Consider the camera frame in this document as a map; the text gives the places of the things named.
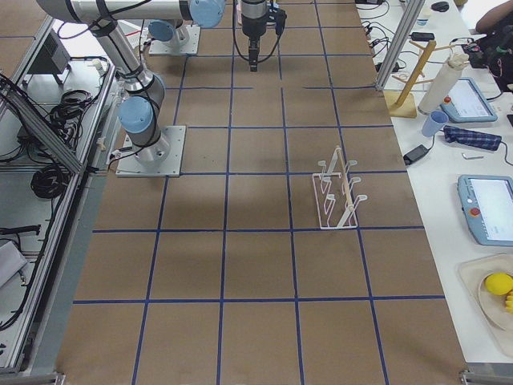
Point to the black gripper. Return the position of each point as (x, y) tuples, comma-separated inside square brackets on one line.
[(252, 26)]

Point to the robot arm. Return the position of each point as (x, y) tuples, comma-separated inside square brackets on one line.
[(139, 113), (167, 30)]

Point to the blue cup on desk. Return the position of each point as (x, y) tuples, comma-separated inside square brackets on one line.
[(434, 122)]

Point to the wooden mug tree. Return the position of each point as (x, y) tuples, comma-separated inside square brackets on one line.
[(401, 104)]

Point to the white water bottle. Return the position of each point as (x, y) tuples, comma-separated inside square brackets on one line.
[(443, 82)]

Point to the black power adapter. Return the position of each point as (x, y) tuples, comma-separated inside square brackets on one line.
[(415, 154)]

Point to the plaid blue cloth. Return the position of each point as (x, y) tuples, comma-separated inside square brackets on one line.
[(471, 138)]

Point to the blue teach pendant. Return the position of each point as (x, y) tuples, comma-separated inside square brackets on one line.
[(487, 206), (465, 103)]

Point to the beige plate with fruit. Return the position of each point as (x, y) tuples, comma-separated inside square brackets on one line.
[(482, 279)]

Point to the yellow lemon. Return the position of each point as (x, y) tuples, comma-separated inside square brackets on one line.
[(499, 283)]

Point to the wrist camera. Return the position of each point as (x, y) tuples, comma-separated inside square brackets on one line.
[(277, 17)]

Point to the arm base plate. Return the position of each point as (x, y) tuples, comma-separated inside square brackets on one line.
[(173, 48), (162, 159)]

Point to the aluminium frame post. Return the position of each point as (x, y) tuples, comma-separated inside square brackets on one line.
[(405, 26)]

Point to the white wire cup rack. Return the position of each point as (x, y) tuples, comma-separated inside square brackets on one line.
[(333, 192)]

